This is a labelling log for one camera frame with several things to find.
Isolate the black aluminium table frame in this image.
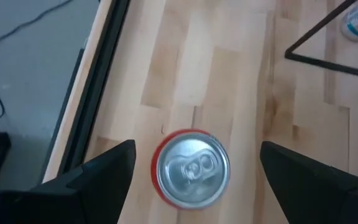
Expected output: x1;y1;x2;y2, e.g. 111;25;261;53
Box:
56;0;132;178

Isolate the black toolbox power cable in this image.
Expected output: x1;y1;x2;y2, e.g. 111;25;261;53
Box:
0;0;74;125

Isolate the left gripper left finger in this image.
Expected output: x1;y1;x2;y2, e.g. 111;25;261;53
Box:
0;139;137;224

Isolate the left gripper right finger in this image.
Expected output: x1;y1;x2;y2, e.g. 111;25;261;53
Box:
260;141;358;224

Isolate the blue silver Red Bull can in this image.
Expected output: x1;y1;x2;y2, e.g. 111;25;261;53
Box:
339;0;358;43

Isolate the wooden shelf with black frame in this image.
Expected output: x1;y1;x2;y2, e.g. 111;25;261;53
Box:
284;0;358;80

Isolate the red strawberry Fanta can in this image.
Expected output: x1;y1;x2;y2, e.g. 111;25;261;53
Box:
150;129;231;211

